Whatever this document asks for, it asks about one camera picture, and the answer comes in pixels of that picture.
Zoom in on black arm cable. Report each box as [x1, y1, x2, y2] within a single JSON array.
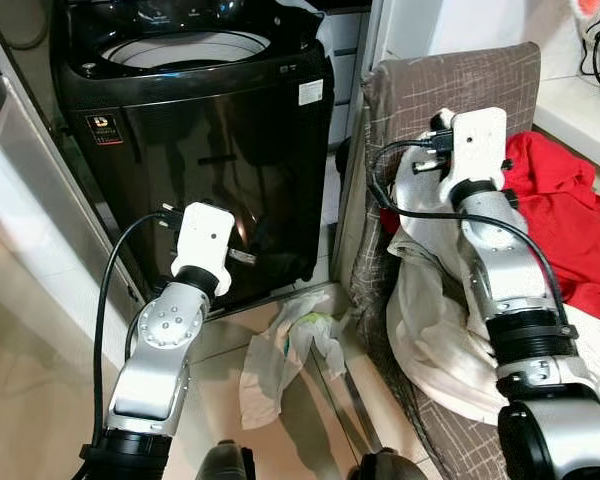
[[367, 135, 573, 331], [90, 208, 183, 451]]

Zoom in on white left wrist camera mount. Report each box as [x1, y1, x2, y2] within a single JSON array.
[[170, 202, 236, 297]]

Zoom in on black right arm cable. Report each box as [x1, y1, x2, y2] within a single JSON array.
[[367, 135, 573, 331]]

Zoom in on black top-load washing machine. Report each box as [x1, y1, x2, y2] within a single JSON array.
[[55, 0, 337, 313]]

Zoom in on crumpled white cloth with green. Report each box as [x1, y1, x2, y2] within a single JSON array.
[[239, 290, 353, 431]]

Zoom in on white desk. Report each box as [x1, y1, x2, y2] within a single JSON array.
[[533, 74, 600, 181]]

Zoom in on white garment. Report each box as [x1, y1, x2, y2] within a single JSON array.
[[387, 150, 600, 427]]

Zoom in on tangled black power cables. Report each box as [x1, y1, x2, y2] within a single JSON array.
[[577, 0, 600, 91]]

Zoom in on pink fluffy object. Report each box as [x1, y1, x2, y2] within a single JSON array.
[[570, 0, 600, 21]]

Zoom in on brown-grey fabric chair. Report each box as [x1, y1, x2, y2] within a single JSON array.
[[348, 42, 600, 480]]

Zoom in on black right robot foot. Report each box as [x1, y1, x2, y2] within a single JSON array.
[[348, 448, 428, 480]]

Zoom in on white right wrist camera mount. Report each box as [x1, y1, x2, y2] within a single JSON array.
[[438, 107, 509, 198]]

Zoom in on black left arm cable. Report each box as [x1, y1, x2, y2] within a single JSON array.
[[90, 208, 183, 451]]

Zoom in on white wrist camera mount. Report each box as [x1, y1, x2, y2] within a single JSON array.
[[170, 202, 236, 297], [438, 107, 509, 198]]

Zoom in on black robot foot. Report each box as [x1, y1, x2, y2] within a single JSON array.
[[194, 440, 257, 480], [348, 448, 428, 480]]

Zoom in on red garment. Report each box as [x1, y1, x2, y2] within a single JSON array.
[[380, 130, 600, 319]]

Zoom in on black left robot foot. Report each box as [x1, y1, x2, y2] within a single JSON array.
[[194, 440, 257, 480]]

